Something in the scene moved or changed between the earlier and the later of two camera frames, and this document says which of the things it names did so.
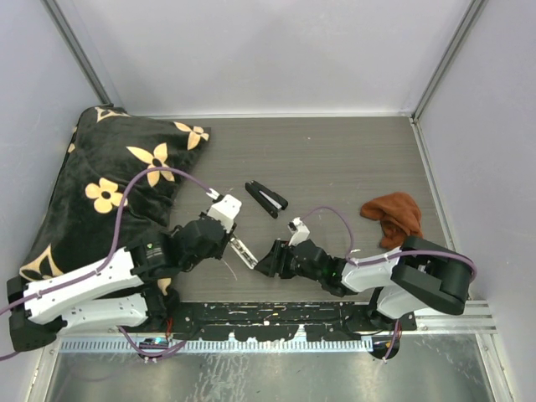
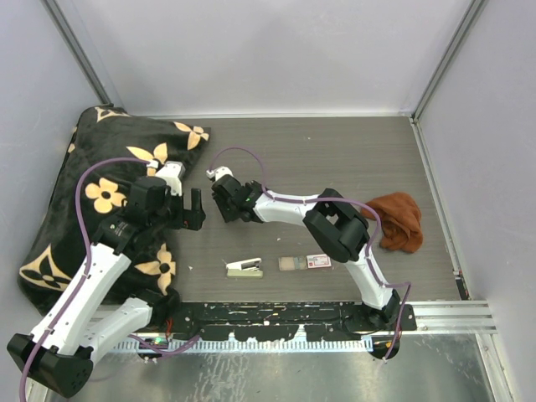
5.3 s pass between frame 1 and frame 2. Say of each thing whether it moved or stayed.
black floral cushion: stayed
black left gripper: moved
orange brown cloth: stayed
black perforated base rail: stayed
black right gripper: moved
